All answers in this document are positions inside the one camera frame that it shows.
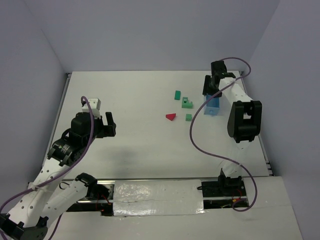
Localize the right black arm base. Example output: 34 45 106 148
197 174 247 200

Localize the silver tape covered panel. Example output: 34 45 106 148
113 179 205 217

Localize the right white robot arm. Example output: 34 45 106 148
202 60 262 195

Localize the aluminium rail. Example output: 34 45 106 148
62 176 221 183

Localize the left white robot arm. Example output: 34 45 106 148
0 112 116 240

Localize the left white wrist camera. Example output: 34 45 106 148
81 98 101 119

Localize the green castle notched block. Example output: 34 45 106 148
181 99 193 109

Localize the blue plastic box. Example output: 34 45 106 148
204 97 220 116

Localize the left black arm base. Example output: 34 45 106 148
69 173 115 217

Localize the green windowed cube block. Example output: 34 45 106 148
182 97 189 105

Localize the green rectangular block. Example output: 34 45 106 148
174 90 181 101

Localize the small green cube block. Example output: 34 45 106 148
185 113 193 122

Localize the red triangular prism block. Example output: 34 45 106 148
165 113 177 121

